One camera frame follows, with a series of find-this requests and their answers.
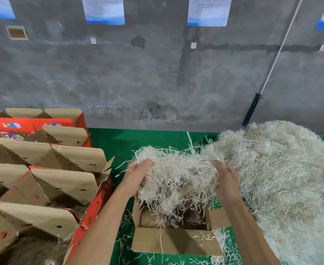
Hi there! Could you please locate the person's right hand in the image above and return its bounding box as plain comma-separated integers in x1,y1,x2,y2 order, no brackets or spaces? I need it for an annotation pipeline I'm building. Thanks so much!
212,160,244,208

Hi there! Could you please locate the person's left hand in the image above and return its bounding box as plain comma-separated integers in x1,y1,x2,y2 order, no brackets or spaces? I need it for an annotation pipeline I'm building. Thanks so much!
117,159,155,198

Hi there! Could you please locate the handful of shredded paper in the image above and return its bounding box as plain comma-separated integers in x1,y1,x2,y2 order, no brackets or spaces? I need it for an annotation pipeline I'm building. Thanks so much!
130,145,225,228
0,236,70,265

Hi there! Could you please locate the pile of shredded paper filler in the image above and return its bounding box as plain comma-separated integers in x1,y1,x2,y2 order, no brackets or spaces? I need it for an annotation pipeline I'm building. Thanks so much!
203,120,324,265

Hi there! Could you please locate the red printed cardboard box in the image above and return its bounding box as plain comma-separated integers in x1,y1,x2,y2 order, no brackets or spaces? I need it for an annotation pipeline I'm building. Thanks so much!
0,200,82,265
0,136,52,166
0,163,30,201
130,197,233,257
35,145,115,177
25,126,92,148
0,166,114,241

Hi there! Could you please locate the group of red fruit boxes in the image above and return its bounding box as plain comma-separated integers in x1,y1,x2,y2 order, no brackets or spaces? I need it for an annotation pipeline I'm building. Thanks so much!
0,108,88,141

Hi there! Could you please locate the person's left forearm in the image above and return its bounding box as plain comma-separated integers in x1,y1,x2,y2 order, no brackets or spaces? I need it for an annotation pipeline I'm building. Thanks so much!
67,190,136,265

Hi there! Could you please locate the person's right forearm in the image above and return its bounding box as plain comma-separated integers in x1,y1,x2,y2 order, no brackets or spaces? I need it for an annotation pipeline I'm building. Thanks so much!
224,200,281,265

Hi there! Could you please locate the white pole with black grip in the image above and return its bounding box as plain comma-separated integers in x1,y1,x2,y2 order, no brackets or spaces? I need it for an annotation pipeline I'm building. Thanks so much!
242,0,304,127

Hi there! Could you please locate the yellow framed wall plate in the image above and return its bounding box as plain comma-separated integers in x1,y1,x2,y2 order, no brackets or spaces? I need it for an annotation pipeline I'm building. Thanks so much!
6,26,29,41

